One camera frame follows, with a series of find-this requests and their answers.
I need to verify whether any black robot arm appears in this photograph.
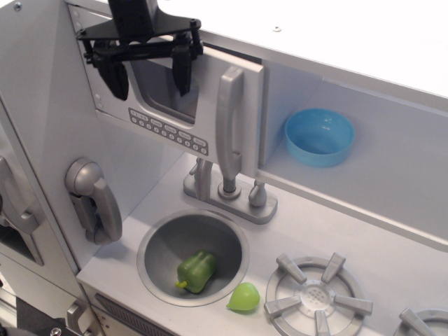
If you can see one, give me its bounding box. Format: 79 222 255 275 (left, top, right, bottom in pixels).
77 0 203 101

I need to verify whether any grey toy stove burner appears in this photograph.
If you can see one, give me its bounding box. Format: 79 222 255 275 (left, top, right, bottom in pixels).
264 253 373 335

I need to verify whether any grey toy wall phone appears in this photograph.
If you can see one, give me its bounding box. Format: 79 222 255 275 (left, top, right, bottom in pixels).
64 157 123 246

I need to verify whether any grey fridge door handle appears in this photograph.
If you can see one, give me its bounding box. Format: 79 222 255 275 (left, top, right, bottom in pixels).
1 157 44 235

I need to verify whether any white toy microwave door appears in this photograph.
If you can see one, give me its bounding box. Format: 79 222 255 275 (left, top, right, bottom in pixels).
89 45 265 176

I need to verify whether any blue plastic bowl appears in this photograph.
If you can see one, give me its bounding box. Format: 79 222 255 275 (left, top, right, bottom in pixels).
284 108 355 168

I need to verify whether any white toy kitchen cabinet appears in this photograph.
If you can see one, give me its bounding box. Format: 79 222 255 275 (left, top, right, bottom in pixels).
1 1 447 335

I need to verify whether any green toy bell pepper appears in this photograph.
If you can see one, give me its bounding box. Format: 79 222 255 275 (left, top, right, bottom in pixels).
175 250 217 294

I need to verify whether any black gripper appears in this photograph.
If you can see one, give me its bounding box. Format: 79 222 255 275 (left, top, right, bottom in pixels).
77 0 203 101

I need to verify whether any grey round toy sink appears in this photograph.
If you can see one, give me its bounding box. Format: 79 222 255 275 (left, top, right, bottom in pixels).
137 210 249 307

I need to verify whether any grey toy faucet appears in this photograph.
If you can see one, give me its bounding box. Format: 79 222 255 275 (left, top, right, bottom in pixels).
183 158 278 225

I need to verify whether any light green toy fruit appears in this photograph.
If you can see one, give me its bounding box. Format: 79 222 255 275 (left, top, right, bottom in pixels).
226 282 260 312

